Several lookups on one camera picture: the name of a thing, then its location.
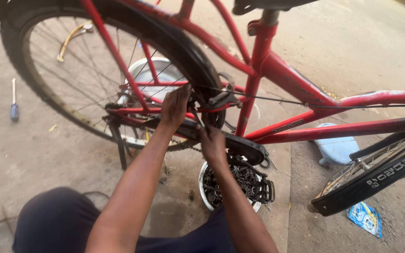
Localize person's right hand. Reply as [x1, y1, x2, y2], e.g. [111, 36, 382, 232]
[196, 125, 229, 166]

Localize person's left hand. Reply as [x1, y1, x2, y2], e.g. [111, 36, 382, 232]
[160, 84, 193, 132]

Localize thin metal spanner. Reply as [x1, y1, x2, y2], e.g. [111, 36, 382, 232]
[190, 105, 206, 128]

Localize black rim brake caliper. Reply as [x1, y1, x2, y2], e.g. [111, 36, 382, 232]
[202, 72, 242, 110]

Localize empty steel basin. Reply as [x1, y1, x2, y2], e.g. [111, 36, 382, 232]
[120, 57, 189, 106]

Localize black rear mudguard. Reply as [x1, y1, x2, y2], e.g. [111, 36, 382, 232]
[0, 0, 224, 103]

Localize heap of nuts and bolts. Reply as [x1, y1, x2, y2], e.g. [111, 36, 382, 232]
[202, 164, 259, 208]

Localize steel bowl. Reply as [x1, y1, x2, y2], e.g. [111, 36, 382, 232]
[198, 161, 262, 213]

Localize black bicycle pedal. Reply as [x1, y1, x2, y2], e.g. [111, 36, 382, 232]
[253, 177, 276, 205]

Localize black bicycle kickstand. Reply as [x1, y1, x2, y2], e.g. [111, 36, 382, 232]
[105, 118, 133, 171]

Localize black bicycle saddle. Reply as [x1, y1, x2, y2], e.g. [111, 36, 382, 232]
[232, 0, 319, 15]

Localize yellow curved metal part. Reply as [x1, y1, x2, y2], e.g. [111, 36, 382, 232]
[56, 22, 94, 63]

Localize light blue plastic stool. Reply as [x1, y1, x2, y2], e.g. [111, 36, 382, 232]
[314, 122, 360, 167]

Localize front bicycle wheel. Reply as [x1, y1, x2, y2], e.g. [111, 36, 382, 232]
[317, 132, 405, 197]

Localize bicycle wheel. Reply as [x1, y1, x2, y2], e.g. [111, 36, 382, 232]
[0, 7, 226, 152]
[317, 132, 405, 197]

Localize person's dark trousers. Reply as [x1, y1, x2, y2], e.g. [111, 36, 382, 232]
[12, 186, 239, 253]

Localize rear bicycle wheel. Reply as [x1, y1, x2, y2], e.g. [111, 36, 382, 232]
[0, 7, 226, 152]

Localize black lettered front mudguard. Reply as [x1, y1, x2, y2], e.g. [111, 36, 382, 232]
[311, 134, 405, 217]

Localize blue printed packet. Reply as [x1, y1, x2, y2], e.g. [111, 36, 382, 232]
[347, 201, 383, 239]

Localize bicycle chain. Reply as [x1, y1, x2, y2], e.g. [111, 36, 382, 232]
[143, 127, 203, 153]

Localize black brake cable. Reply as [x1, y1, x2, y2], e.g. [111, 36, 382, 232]
[192, 84, 405, 109]

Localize red bicycle frame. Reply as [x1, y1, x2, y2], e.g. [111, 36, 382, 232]
[79, 0, 405, 145]

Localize blue handled screwdriver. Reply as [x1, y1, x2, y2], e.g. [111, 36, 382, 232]
[11, 78, 19, 123]

